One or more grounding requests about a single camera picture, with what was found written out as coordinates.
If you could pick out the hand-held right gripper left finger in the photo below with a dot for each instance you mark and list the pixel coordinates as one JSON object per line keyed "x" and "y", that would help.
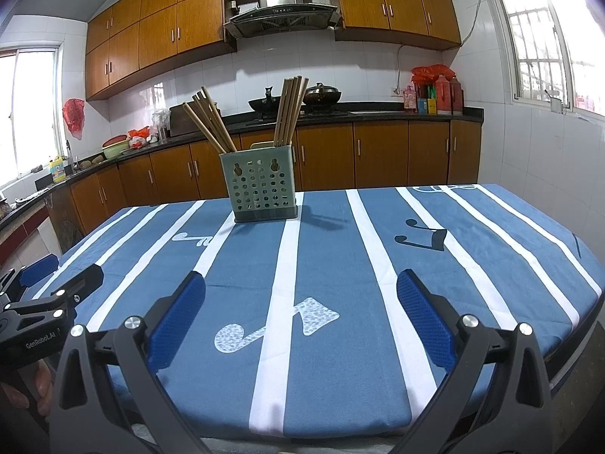
{"x": 177, "y": 321}

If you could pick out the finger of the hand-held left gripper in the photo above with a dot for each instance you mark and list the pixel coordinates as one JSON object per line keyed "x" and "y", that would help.
{"x": 82, "y": 280}
{"x": 40, "y": 267}

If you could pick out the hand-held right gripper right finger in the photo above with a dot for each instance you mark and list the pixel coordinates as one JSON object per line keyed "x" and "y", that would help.
{"x": 423, "y": 321}

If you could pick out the green perforated utensil holder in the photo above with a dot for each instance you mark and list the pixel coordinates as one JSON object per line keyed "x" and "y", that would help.
{"x": 260, "y": 184}

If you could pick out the wooden chopstick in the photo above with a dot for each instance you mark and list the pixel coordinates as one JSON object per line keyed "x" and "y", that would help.
{"x": 226, "y": 125}
{"x": 297, "y": 112}
{"x": 293, "y": 112}
{"x": 219, "y": 118}
{"x": 284, "y": 112}
{"x": 203, "y": 128}
{"x": 289, "y": 112}
{"x": 210, "y": 125}
{"x": 215, "y": 123}
{"x": 280, "y": 112}

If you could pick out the person's left hand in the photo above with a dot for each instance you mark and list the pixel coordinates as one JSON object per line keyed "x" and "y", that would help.
{"x": 45, "y": 388}

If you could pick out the white rag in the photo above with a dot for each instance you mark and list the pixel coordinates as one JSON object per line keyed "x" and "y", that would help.
{"x": 28, "y": 197}

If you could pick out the blue white striped tablecloth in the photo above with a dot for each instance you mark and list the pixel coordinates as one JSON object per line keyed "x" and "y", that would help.
{"x": 340, "y": 364}

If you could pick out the yellow detergent bottle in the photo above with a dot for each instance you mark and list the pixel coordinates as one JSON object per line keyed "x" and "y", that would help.
{"x": 57, "y": 170}

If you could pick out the metal faucet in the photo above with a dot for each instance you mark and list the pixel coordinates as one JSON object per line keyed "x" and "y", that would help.
{"x": 69, "y": 151}

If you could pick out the green plastic basin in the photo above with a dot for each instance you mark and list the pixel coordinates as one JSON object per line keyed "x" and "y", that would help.
{"x": 115, "y": 152}

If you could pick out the red plastic basin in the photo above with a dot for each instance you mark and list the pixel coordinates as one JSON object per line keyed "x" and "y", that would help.
{"x": 116, "y": 141}

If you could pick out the red hanging plastic bag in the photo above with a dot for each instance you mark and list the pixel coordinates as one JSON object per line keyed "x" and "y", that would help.
{"x": 74, "y": 118}

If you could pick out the sliding glass window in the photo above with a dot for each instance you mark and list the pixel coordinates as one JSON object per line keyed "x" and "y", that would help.
{"x": 33, "y": 113}

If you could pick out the red white plastic bag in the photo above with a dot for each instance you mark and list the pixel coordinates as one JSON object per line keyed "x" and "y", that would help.
{"x": 139, "y": 136}

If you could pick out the wooden base cabinets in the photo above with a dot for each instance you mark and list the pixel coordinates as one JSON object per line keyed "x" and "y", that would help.
{"x": 378, "y": 156}

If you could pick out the clear plastic bag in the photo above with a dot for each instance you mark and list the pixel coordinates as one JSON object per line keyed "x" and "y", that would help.
{"x": 160, "y": 125}

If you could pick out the dark wooden cutting board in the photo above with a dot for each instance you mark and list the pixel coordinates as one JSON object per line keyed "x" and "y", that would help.
{"x": 179, "y": 125}

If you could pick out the black kitchen countertop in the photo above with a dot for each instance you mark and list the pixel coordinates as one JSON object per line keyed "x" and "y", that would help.
{"x": 378, "y": 114}

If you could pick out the pink bottle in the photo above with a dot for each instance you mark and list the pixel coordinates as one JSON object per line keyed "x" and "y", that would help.
{"x": 410, "y": 101}

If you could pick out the red plastic jug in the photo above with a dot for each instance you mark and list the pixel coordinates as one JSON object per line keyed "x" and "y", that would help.
{"x": 443, "y": 97}

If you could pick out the black gas stove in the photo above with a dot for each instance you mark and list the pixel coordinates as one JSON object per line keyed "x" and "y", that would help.
{"x": 321, "y": 113}

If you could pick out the black open wok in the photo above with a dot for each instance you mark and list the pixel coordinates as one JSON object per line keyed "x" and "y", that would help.
{"x": 262, "y": 103}

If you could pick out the black lidded wok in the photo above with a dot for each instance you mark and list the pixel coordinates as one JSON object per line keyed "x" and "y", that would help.
{"x": 324, "y": 95}

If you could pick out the red crumpled plastic bag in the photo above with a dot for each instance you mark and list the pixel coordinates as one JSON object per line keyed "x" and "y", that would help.
{"x": 430, "y": 73}

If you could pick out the small white sill box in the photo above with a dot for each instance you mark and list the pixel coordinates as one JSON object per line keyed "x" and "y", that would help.
{"x": 556, "y": 105}

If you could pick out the barred window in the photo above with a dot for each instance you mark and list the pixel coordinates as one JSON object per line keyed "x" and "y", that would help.
{"x": 539, "y": 33}

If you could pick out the hood power socket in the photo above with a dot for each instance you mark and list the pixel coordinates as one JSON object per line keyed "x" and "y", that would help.
{"x": 232, "y": 7}

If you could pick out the wooden wall cabinets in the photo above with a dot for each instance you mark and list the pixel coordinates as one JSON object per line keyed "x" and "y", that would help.
{"x": 156, "y": 33}

